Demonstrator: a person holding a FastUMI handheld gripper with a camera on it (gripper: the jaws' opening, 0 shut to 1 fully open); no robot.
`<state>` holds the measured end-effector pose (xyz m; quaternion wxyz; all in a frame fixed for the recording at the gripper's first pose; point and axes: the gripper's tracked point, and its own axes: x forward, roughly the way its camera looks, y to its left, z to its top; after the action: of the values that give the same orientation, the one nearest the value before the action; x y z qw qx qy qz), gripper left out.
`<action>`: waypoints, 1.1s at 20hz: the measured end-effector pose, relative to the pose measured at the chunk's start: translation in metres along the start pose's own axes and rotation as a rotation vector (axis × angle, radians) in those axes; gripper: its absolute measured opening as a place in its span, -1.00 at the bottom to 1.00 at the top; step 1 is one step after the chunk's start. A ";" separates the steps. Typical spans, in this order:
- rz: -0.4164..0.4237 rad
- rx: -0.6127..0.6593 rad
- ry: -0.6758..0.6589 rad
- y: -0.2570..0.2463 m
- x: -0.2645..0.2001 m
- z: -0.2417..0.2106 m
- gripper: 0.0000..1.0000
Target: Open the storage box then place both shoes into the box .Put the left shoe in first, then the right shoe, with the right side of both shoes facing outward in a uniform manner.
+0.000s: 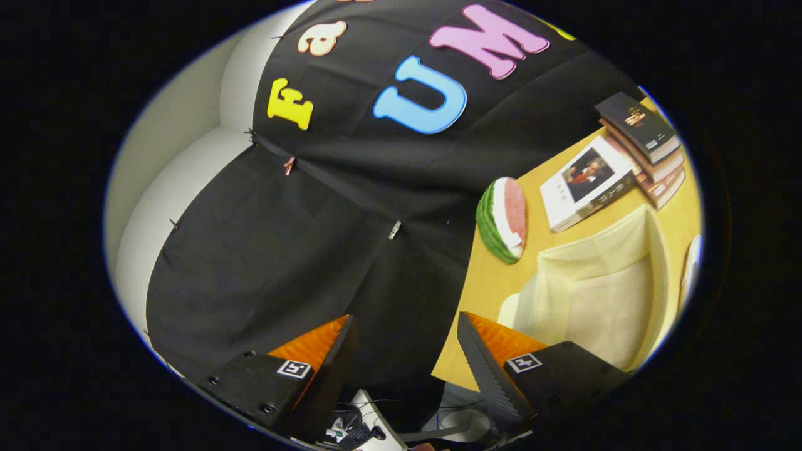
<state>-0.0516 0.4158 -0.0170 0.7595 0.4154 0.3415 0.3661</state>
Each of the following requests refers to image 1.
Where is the white power strip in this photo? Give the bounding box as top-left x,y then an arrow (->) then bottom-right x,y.
326,390 -> 408,451

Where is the beige fabric storage box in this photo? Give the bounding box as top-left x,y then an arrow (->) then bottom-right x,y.
498,204 -> 670,371

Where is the tan cover book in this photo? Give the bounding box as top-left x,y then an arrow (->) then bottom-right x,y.
603,125 -> 685,184

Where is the white canvas shoe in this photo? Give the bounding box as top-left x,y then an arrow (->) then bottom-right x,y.
680,235 -> 702,311

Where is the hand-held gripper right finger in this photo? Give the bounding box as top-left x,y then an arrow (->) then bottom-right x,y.
456,311 -> 633,439

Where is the watermelon slice toy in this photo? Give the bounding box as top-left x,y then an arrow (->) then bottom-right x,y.
476,177 -> 528,265

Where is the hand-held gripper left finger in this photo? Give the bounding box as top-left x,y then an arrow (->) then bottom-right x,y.
204,314 -> 358,442

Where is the black cover book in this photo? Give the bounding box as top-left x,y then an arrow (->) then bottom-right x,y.
595,92 -> 681,165

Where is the grey round object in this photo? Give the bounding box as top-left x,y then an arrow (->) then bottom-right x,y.
432,407 -> 493,443

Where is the white portrait cover book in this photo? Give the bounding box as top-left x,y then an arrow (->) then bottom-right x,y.
539,135 -> 637,233

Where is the black backdrop cloth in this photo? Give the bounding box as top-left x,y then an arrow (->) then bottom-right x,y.
145,0 -> 646,402

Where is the reddish cover book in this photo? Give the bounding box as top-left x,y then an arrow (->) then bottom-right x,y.
617,150 -> 686,210

